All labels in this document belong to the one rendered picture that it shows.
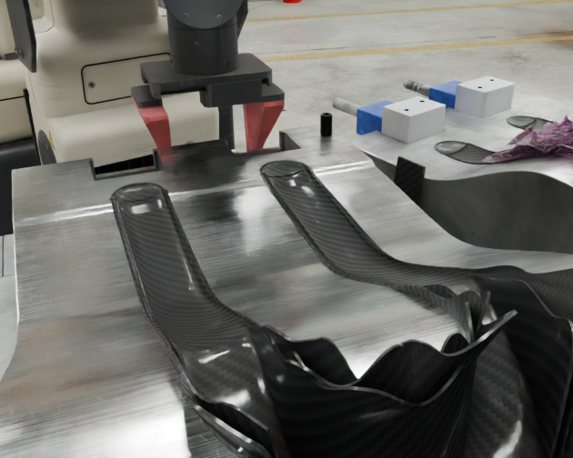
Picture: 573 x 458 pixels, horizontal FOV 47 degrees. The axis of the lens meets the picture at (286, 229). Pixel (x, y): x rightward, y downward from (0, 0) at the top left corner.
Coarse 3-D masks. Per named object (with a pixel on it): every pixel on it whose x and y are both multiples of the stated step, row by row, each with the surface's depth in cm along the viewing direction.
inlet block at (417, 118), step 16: (352, 112) 70; (368, 112) 66; (384, 112) 64; (400, 112) 62; (416, 112) 62; (432, 112) 63; (368, 128) 67; (384, 128) 64; (400, 128) 63; (416, 128) 62; (432, 128) 64
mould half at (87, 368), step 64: (64, 192) 47; (192, 192) 46; (256, 192) 47; (384, 192) 47; (64, 256) 40; (256, 256) 40; (448, 256) 38; (512, 256) 34; (64, 320) 35; (128, 320) 34; (256, 320) 29; (320, 320) 27; (384, 320) 26; (448, 320) 26; (0, 384) 25; (64, 384) 24; (128, 384) 23; (0, 448) 21; (64, 448) 21; (128, 448) 21; (192, 448) 21
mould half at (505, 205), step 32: (448, 128) 66; (480, 128) 66; (512, 128) 65; (384, 160) 59; (416, 160) 59; (448, 160) 59; (512, 160) 54; (544, 160) 49; (448, 192) 54; (480, 192) 52; (512, 192) 49; (544, 192) 47; (448, 224) 55; (480, 224) 53; (512, 224) 50; (544, 224) 48
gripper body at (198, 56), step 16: (176, 32) 53; (192, 32) 53; (208, 32) 53; (224, 32) 53; (176, 48) 54; (192, 48) 53; (208, 48) 53; (224, 48) 54; (144, 64) 58; (160, 64) 57; (176, 64) 55; (192, 64) 54; (208, 64) 54; (224, 64) 54; (240, 64) 57; (256, 64) 57; (144, 80) 57; (160, 80) 53; (176, 80) 53; (192, 80) 54; (208, 80) 54; (224, 80) 54; (240, 80) 55; (272, 80) 56; (160, 96) 53
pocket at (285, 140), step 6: (282, 138) 56; (288, 138) 55; (282, 144) 56; (288, 144) 56; (294, 144) 54; (258, 150) 56; (264, 150) 56; (270, 150) 56; (276, 150) 57; (282, 150) 57; (288, 150) 56; (240, 156) 56; (246, 156) 56
